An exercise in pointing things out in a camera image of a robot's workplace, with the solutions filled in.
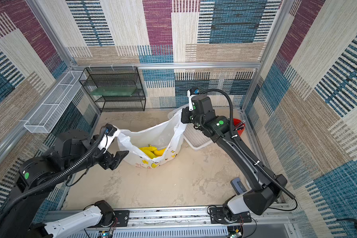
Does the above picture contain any white perforated plastic basket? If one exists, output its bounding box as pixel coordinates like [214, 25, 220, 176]
[168, 104, 213, 150]

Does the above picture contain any white plastic bag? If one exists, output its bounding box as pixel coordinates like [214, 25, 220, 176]
[108, 111, 183, 169]

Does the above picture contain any yellow banana bunch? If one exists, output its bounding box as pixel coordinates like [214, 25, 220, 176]
[139, 145, 166, 159]

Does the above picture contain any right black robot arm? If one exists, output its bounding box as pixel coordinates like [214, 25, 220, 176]
[181, 87, 296, 224]

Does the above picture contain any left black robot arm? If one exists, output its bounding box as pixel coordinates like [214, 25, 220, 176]
[0, 124, 128, 238]

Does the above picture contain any red pen cup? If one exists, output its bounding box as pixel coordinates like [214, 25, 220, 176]
[233, 119, 246, 136]

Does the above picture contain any green board on shelf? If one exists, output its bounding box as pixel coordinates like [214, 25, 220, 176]
[90, 86, 136, 96]

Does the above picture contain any blue grey small device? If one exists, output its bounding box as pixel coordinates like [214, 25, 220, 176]
[231, 177, 247, 195]

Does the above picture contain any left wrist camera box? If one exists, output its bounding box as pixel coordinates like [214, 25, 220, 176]
[98, 124, 121, 152]

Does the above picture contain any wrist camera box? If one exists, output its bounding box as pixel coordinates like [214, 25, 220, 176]
[98, 124, 121, 152]
[187, 87, 200, 111]

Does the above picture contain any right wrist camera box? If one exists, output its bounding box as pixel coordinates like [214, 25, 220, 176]
[187, 87, 200, 111]

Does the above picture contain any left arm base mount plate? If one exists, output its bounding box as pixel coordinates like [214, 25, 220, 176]
[89, 210, 131, 230]

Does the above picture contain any black wire shelf rack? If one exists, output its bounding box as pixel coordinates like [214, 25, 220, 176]
[79, 66, 146, 113]

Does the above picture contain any white wire mesh basket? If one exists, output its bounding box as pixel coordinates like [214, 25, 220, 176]
[24, 70, 82, 133]

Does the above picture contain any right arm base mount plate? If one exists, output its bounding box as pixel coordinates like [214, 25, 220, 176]
[206, 205, 252, 225]

